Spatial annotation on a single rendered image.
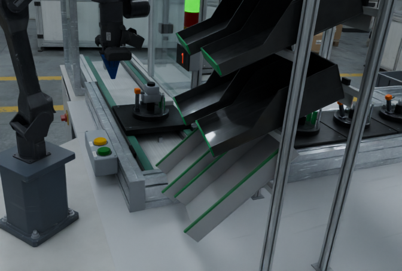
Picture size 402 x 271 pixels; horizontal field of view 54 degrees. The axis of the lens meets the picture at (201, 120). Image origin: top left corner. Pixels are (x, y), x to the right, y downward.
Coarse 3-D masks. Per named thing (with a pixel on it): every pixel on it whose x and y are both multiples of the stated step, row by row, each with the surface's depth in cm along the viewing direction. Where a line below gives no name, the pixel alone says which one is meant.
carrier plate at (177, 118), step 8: (120, 112) 148; (128, 112) 149; (176, 112) 152; (120, 120) 142; (128, 120) 142; (136, 120) 143; (168, 120) 145; (176, 120) 145; (128, 128) 136; (136, 128) 137; (144, 128) 137; (152, 128) 138; (160, 128) 139; (168, 128) 140; (176, 128) 142; (184, 128) 143
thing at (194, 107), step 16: (288, 48) 86; (256, 64) 86; (208, 80) 98; (224, 80) 99; (240, 80) 87; (176, 96) 98; (192, 96) 99; (208, 96) 96; (224, 96) 87; (192, 112) 87; (208, 112) 88
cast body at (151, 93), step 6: (144, 84) 145; (150, 84) 143; (156, 84) 146; (144, 90) 146; (150, 90) 143; (156, 90) 144; (144, 96) 143; (150, 96) 144; (156, 96) 145; (144, 102) 144; (150, 102) 145
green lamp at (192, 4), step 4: (188, 0) 129; (192, 0) 129; (196, 0) 129; (188, 4) 130; (192, 4) 129; (196, 4) 130; (188, 8) 130; (192, 8) 130; (196, 8) 130; (192, 12) 130; (196, 12) 131
